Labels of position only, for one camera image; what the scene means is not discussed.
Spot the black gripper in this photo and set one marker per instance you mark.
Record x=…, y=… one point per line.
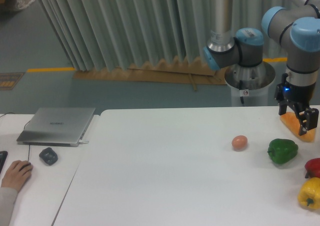
x=298, y=99

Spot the yellow bell pepper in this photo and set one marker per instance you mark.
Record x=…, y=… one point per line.
x=309, y=194

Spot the black computer mouse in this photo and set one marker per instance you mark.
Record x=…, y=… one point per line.
x=25, y=168

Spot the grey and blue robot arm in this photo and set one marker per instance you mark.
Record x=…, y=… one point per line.
x=297, y=31

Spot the grey sleeved forearm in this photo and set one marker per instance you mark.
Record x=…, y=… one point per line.
x=7, y=202

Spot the green bell pepper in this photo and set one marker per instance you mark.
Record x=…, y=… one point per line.
x=282, y=151

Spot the red bell pepper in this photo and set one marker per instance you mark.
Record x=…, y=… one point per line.
x=312, y=168

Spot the person's bare hand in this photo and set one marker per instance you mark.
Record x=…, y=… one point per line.
x=15, y=179

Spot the orange bread loaf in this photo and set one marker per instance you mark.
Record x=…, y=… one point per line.
x=291, y=122

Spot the brown egg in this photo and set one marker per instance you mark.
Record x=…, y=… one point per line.
x=239, y=142

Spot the brown cardboard sheet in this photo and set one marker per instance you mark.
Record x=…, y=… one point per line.
x=194, y=73

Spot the pale green folding curtain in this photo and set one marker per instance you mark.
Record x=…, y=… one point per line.
x=99, y=34

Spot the small black controller device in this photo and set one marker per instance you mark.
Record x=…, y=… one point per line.
x=48, y=156

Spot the silver closed laptop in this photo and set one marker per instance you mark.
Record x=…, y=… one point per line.
x=57, y=126

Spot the black keyboard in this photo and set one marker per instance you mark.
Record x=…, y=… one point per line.
x=3, y=157

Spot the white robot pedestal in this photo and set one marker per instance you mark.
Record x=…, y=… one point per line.
x=249, y=86

